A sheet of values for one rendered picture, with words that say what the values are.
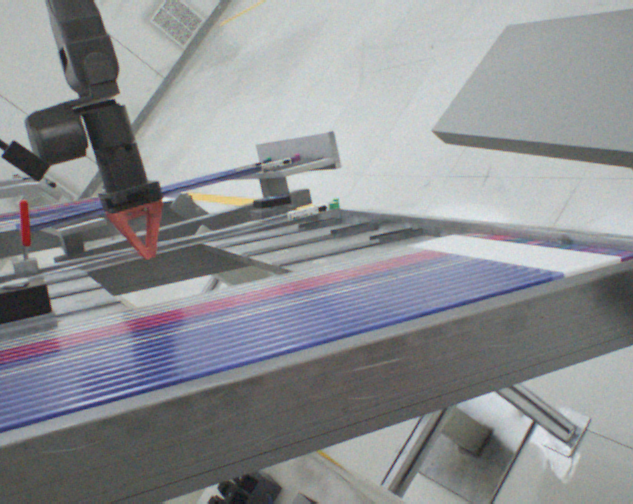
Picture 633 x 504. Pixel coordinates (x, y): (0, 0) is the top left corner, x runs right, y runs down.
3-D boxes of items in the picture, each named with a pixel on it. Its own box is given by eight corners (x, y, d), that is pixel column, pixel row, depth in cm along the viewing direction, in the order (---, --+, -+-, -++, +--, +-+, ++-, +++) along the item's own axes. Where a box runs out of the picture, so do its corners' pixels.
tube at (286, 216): (336, 207, 116) (335, 200, 116) (340, 208, 115) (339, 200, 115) (-19, 296, 97) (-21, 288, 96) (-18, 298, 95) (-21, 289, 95)
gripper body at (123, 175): (114, 209, 97) (96, 151, 95) (101, 205, 106) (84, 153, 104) (163, 194, 99) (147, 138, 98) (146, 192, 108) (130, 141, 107)
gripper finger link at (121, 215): (129, 268, 100) (107, 199, 98) (119, 262, 107) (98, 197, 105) (178, 252, 103) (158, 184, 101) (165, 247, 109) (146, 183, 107)
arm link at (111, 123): (127, 94, 98) (117, 98, 103) (74, 107, 96) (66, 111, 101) (143, 147, 100) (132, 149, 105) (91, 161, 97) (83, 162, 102)
